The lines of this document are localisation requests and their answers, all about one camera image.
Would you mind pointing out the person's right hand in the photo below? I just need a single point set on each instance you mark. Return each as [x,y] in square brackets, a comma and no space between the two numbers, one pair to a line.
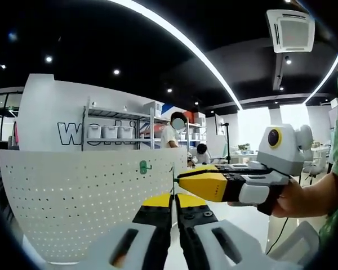
[295,202]

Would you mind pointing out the white storage bin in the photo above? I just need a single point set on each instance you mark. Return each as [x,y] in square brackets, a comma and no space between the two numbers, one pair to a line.
[93,132]
[109,132]
[126,132]

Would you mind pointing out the black tripod stand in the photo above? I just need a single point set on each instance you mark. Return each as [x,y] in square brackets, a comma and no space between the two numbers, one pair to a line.
[228,140]

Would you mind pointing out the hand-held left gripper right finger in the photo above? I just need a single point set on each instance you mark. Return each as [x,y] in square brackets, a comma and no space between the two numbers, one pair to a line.
[197,239]

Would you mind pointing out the white pegboard mounting plate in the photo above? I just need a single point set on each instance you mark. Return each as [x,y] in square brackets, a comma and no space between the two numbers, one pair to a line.
[59,197]

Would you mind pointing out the white board panel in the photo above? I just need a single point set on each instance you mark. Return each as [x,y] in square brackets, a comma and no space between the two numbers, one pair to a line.
[219,123]

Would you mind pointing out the group of ceiling spotlights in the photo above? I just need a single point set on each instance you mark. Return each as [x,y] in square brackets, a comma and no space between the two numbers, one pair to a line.
[48,59]

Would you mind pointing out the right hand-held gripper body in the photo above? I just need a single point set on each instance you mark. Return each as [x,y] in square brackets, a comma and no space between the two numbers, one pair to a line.
[287,152]

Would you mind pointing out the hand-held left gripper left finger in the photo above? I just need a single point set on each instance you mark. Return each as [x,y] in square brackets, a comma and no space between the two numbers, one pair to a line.
[155,239]

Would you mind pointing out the small potted plant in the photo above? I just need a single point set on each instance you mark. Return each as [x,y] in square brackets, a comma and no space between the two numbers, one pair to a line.
[243,146]

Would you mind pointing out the white curved partition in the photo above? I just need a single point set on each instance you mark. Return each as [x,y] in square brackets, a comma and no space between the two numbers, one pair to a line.
[45,107]

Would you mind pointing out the white office chair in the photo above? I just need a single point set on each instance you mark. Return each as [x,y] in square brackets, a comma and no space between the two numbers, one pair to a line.
[312,166]

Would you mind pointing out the grey metal shelf rack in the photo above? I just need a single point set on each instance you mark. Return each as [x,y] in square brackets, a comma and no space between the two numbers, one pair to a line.
[115,114]

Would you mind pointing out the ceiling air conditioner unit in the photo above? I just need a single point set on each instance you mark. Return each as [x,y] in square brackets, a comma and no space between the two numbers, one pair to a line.
[293,31]

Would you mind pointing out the white storage shelving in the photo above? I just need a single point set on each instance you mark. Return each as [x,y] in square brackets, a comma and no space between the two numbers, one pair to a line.
[198,135]

